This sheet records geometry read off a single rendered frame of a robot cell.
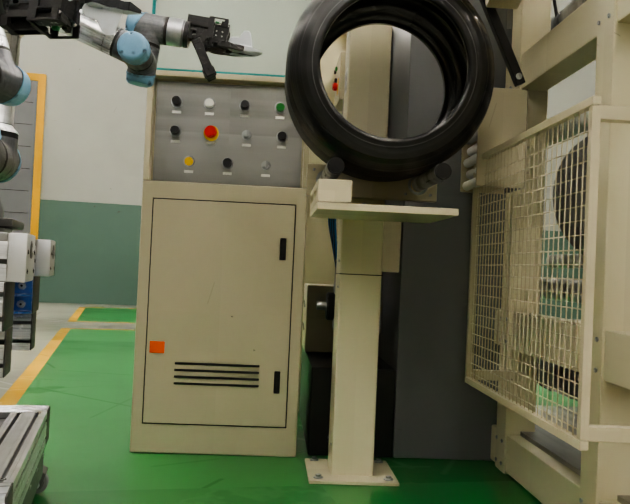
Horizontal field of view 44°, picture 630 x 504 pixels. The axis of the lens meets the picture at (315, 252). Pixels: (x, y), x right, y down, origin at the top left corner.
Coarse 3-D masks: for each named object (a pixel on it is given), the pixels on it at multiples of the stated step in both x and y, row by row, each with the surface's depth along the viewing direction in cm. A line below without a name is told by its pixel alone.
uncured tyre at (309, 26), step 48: (336, 0) 201; (384, 0) 226; (432, 0) 202; (288, 48) 206; (432, 48) 229; (480, 48) 203; (288, 96) 210; (480, 96) 203; (336, 144) 202; (384, 144) 201; (432, 144) 202
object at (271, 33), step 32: (160, 0) 263; (192, 0) 264; (224, 0) 265; (256, 0) 265; (288, 0) 266; (256, 32) 265; (288, 32) 266; (160, 64) 263; (192, 64) 264; (224, 64) 264; (256, 64) 265
